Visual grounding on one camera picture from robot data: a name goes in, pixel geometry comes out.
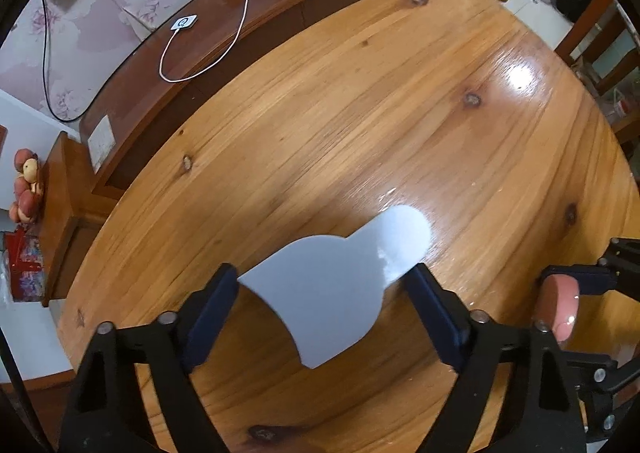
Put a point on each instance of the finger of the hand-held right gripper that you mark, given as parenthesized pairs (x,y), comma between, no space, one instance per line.
(600,375)
(595,278)

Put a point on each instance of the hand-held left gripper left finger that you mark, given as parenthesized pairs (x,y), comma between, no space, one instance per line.
(210,320)

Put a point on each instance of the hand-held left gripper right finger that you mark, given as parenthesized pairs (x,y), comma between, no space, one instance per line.
(435,323)

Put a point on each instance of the pink round packet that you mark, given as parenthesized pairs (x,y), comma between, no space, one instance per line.
(557,308)

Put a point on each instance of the red patterned box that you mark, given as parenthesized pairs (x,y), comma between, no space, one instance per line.
(25,263)

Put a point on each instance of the wooden side cabinet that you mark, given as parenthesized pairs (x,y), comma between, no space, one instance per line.
(62,193)

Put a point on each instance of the pile of red fruits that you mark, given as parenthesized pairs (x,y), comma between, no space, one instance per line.
(27,183)

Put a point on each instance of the wooden chair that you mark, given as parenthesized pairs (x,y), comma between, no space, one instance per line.
(600,40)

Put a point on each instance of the white low cabinet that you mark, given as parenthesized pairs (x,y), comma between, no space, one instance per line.
(540,20)

